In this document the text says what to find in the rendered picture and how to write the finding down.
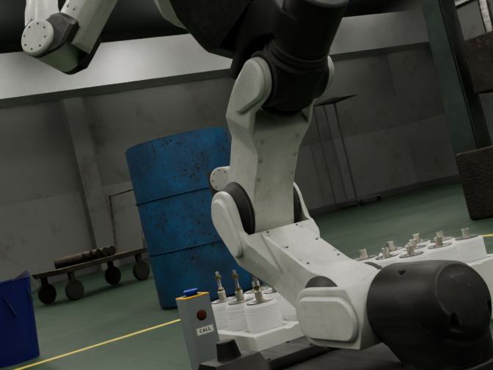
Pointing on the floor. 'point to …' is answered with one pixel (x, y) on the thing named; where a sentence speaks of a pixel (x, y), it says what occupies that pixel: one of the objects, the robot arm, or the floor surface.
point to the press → (465, 96)
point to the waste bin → (17, 321)
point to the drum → (183, 213)
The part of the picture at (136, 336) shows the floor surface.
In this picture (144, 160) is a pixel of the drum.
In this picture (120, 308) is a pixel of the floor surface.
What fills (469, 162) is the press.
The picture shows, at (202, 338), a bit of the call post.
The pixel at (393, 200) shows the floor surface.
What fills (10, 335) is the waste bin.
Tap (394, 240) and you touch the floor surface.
